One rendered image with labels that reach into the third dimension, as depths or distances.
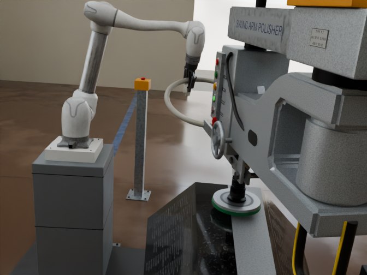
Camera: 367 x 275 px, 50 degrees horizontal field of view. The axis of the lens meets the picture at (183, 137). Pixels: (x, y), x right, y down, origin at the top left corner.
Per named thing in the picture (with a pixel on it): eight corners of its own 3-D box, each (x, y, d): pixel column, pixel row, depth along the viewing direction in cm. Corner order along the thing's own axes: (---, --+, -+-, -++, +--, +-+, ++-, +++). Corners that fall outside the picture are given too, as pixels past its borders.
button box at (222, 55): (221, 121, 166) (228, 53, 157) (214, 121, 166) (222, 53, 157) (215, 116, 173) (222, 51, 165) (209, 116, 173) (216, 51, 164)
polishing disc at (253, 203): (261, 215, 166) (262, 213, 165) (211, 209, 168) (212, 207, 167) (258, 193, 186) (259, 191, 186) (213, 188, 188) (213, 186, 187)
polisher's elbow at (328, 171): (345, 175, 114) (359, 110, 108) (387, 208, 96) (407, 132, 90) (283, 175, 111) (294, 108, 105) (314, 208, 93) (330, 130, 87)
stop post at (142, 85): (151, 191, 372) (156, 77, 338) (147, 201, 353) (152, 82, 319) (130, 189, 373) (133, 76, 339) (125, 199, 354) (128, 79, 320)
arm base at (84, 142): (54, 149, 223) (54, 139, 222) (64, 138, 244) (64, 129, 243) (86, 150, 224) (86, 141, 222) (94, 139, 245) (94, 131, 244)
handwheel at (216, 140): (242, 165, 149) (247, 127, 144) (217, 165, 147) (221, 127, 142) (230, 151, 163) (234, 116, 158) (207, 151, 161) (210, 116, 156)
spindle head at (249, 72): (292, 178, 148) (313, 58, 134) (237, 179, 143) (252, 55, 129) (258, 145, 181) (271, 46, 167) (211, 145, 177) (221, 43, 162)
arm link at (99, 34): (63, 123, 243) (70, 115, 264) (89, 130, 245) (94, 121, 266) (90, -4, 223) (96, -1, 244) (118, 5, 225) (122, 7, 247)
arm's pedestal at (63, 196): (27, 287, 239) (18, 166, 213) (51, 241, 286) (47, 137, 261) (109, 291, 240) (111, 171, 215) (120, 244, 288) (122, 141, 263)
